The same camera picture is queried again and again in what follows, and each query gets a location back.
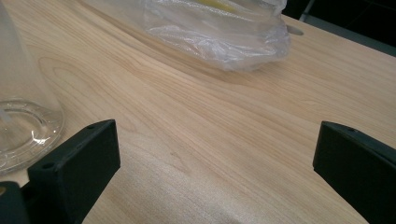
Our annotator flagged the yellow item in bag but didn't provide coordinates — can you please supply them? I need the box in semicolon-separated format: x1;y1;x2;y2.
195;0;239;14

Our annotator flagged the clear plastic bag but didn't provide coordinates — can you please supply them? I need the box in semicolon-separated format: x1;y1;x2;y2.
81;0;291;73

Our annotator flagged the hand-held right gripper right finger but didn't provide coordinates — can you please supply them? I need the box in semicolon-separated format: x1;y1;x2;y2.
312;120;396;224

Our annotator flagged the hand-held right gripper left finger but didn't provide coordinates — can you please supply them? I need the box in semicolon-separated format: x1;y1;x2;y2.
26;119;121;224

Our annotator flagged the clear glass vessel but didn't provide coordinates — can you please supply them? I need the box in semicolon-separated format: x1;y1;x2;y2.
0;0;65;175

